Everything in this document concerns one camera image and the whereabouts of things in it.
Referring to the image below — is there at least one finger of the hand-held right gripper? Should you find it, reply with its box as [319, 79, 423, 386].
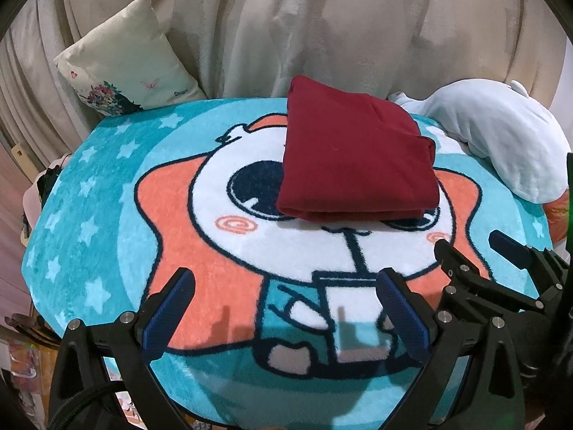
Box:
[489, 229, 571, 305]
[434, 238, 544, 323]

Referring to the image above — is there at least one red patterned cloth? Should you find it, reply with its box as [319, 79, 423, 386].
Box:
[543, 196, 570, 245]

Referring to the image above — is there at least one cream floral pillow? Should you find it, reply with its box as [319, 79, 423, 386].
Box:
[54, 0, 207, 117]

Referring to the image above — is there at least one dark red sweater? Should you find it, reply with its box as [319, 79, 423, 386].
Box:
[275, 75, 442, 224]

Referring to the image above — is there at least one light wooden slat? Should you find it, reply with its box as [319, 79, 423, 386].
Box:
[9, 141, 37, 179]

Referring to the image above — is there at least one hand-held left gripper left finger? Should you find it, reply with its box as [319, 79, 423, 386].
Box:
[47, 268, 196, 430]

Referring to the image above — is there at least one turquoise cartoon printed blanket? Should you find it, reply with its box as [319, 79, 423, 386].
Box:
[21, 97, 556, 426]

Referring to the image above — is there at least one pale pink cloth item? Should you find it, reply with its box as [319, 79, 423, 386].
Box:
[21, 157, 72, 236]

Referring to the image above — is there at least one pale blue plush pillow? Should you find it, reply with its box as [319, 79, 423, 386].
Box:
[387, 80, 571, 204]

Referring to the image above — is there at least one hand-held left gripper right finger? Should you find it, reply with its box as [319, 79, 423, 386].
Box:
[376, 268, 526, 430]

